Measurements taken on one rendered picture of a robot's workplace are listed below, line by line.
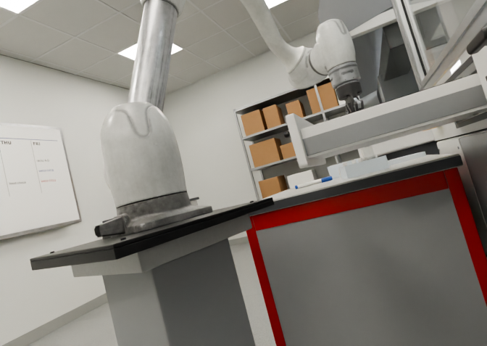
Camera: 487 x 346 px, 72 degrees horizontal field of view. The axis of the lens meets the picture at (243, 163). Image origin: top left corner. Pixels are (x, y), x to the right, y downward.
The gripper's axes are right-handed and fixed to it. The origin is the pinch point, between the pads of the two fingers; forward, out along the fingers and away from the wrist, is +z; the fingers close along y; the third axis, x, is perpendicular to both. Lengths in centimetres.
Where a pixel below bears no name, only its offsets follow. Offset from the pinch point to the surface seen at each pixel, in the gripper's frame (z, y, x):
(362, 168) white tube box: 5.9, 5.0, -4.0
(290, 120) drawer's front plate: -7.7, 39.7, -24.1
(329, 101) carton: -83, -344, 72
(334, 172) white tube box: 5.2, -26.7, -6.2
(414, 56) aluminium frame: -23.9, -2.0, 23.1
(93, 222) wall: -8, -278, -243
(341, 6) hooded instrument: -66, -45, 21
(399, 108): -3.7, 43.4, -4.9
